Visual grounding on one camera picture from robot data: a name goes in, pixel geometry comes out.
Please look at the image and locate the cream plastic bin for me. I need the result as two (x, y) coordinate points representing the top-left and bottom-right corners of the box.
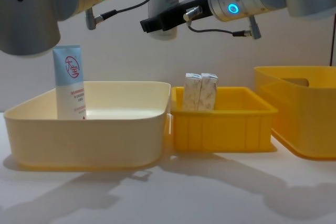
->
(3, 81), (172, 172)

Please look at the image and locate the silver patterned carton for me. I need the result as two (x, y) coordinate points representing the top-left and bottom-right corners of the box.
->
(182, 73), (203, 111)
(198, 72), (219, 111)

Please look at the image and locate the small yellow plastic crate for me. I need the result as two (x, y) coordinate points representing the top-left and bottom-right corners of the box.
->
(170, 86), (279, 154)

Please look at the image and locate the thin dark right wrist cable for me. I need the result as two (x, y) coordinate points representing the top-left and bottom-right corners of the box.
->
(183, 6), (254, 38)

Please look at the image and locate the dark vertical post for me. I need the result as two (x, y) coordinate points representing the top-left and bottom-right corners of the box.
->
(329, 13), (336, 66)

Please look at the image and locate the blue and white tube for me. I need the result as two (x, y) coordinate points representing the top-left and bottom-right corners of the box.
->
(52, 45), (88, 121)

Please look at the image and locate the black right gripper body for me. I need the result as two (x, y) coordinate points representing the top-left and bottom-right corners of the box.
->
(160, 0), (212, 32)

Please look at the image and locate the large yellow plastic bin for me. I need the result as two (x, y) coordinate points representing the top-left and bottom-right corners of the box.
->
(253, 66), (336, 161)

